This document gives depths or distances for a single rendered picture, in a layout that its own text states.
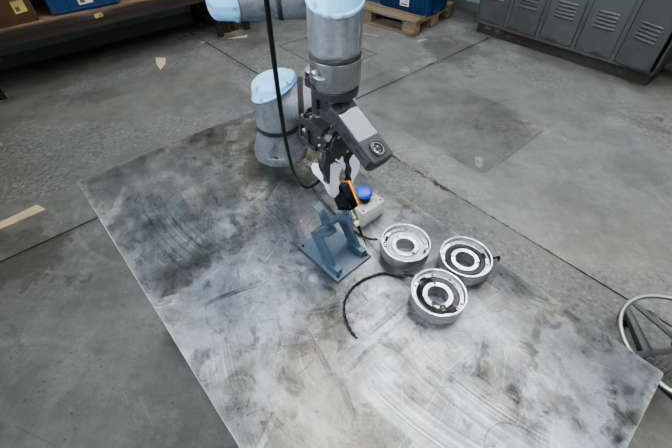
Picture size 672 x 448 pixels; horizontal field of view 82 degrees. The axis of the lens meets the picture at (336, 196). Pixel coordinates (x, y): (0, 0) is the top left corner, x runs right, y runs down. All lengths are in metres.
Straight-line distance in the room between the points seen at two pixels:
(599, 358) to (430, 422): 0.33
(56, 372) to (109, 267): 0.48
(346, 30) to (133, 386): 1.49
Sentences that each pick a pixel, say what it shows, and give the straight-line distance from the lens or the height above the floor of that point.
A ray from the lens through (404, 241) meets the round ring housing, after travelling 0.87.
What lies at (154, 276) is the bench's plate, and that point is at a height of 0.80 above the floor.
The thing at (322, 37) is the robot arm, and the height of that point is 1.28.
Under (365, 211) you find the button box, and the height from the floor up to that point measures 0.84.
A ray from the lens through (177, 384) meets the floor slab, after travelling 1.68.
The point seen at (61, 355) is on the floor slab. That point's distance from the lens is 1.93.
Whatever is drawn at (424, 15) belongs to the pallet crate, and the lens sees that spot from 4.33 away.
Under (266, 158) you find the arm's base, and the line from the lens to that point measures 1.08.
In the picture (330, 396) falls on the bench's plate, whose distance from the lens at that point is 0.71.
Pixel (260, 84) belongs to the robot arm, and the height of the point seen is 1.02.
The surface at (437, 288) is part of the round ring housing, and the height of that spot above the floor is 0.82.
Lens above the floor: 1.47
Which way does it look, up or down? 43 degrees down
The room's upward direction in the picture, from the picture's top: straight up
